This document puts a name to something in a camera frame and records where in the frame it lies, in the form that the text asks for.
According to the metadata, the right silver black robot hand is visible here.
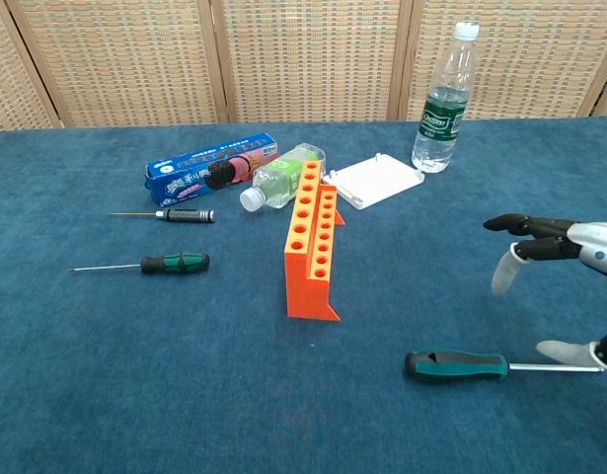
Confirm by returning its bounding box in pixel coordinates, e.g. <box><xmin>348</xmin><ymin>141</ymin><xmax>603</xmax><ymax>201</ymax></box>
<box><xmin>483</xmin><ymin>213</ymin><xmax>607</xmax><ymax>372</ymax></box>

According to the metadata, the teal black large screwdriver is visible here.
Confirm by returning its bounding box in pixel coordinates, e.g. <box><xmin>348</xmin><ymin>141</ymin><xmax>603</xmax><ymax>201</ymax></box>
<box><xmin>404</xmin><ymin>349</ymin><xmax>605</xmax><ymax>383</ymax></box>

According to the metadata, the orange test tube rack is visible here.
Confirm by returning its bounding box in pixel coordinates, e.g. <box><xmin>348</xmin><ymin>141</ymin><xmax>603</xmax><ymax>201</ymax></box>
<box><xmin>284</xmin><ymin>160</ymin><xmax>347</xmax><ymax>324</ymax></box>

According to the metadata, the black precision screwdriver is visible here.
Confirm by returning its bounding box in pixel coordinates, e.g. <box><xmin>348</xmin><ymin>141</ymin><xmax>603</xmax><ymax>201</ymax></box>
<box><xmin>109</xmin><ymin>207</ymin><xmax>216</xmax><ymax>224</ymax></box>

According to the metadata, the green black small screwdriver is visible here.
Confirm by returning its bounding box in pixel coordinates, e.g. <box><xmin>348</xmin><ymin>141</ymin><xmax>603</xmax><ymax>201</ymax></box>
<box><xmin>68</xmin><ymin>252</ymin><xmax>211</xmax><ymax>276</ymax></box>

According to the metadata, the tall clear water bottle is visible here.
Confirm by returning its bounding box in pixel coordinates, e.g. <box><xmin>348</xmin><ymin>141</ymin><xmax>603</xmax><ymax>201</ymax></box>
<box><xmin>411</xmin><ymin>22</ymin><xmax>481</xmax><ymax>174</ymax></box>

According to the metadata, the small bottle green label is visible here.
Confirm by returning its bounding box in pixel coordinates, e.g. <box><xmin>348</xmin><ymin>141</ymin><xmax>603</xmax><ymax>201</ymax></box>
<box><xmin>239</xmin><ymin>142</ymin><xmax>328</xmax><ymax>213</ymax></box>

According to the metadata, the blue cookie box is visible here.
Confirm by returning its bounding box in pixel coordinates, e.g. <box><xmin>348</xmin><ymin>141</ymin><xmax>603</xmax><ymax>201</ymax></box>
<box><xmin>143</xmin><ymin>132</ymin><xmax>280</xmax><ymax>207</ymax></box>

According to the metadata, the blue carpet table mat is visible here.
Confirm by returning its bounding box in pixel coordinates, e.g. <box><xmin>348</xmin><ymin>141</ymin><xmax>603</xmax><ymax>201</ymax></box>
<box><xmin>0</xmin><ymin>116</ymin><xmax>607</xmax><ymax>474</ymax></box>

